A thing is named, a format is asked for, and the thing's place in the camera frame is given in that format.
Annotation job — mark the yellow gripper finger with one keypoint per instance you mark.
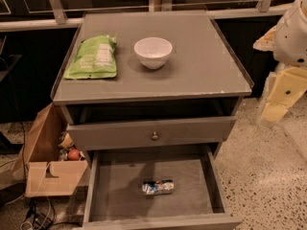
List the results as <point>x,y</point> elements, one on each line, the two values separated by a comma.
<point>289,86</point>

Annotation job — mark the crushed redbull can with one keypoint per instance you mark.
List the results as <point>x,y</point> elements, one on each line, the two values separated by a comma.
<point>158,187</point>

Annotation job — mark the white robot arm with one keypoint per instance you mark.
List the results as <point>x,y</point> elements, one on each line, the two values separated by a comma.
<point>288,42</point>

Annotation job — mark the closed top drawer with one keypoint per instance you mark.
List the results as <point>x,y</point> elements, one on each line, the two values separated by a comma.
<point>124,135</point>

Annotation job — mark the round metal drawer knob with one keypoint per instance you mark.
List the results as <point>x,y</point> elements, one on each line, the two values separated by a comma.
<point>155,136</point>

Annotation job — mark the open middle drawer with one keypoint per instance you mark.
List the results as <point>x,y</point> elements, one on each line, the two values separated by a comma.
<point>115,200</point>

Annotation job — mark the grey drawer cabinet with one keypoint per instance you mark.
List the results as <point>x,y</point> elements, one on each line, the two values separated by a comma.
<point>201,79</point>

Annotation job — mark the white ceramic bowl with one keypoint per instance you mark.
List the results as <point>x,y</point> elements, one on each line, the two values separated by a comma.
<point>153,52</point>

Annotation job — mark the green snack bag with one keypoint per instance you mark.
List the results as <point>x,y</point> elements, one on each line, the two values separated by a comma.
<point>95,59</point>

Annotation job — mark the red apple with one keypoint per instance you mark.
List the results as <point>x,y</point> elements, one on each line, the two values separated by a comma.
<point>74,155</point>

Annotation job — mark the yellow item in box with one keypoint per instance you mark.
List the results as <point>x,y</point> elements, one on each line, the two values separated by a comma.
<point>65,141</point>

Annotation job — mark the brown cardboard box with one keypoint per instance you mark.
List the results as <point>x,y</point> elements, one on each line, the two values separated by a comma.
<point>39,158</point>

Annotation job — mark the metal railing frame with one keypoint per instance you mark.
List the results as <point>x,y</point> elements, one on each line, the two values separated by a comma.
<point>22,15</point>

